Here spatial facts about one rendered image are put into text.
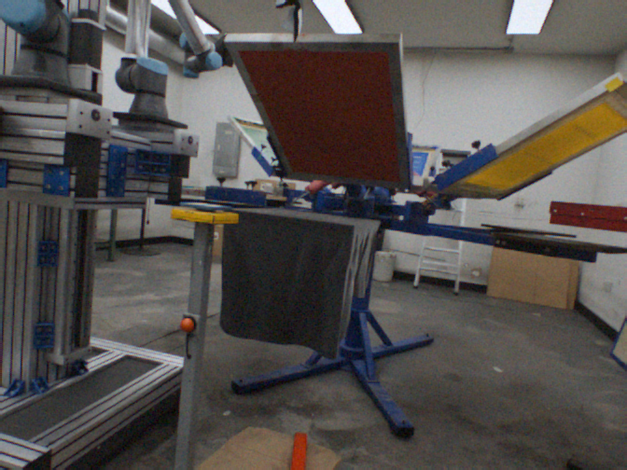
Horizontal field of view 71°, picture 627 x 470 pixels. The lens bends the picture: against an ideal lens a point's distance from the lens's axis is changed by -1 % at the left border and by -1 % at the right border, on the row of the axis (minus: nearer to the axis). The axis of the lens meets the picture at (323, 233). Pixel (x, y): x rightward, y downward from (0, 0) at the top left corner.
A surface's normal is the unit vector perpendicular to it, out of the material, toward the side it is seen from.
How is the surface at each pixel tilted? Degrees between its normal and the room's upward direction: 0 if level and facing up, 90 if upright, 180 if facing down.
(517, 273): 78
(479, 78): 90
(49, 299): 90
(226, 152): 90
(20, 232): 90
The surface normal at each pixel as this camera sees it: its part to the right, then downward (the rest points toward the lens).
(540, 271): -0.27, -0.15
